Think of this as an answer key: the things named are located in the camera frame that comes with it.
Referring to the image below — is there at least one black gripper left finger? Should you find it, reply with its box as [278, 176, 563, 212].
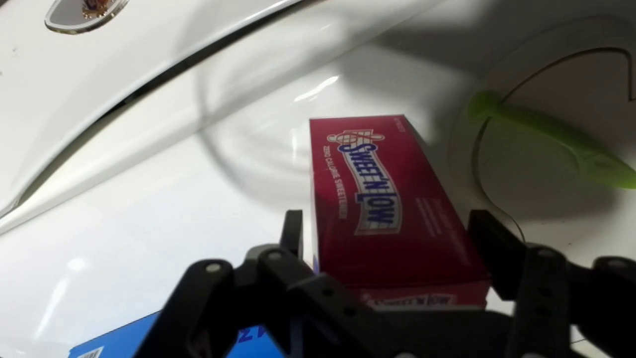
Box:
[135, 210, 394, 358]

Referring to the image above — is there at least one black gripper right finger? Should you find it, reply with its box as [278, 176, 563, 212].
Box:
[467, 210, 636, 358]

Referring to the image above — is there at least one pink Sweet'N Low box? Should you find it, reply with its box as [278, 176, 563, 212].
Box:
[308, 114, 493, 313]

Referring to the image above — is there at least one blue printed packet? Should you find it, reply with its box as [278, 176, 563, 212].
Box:
[66, 309, 288, 358]

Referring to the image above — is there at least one green plastic tool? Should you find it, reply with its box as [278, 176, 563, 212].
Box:
[467, 90, 636, 194]

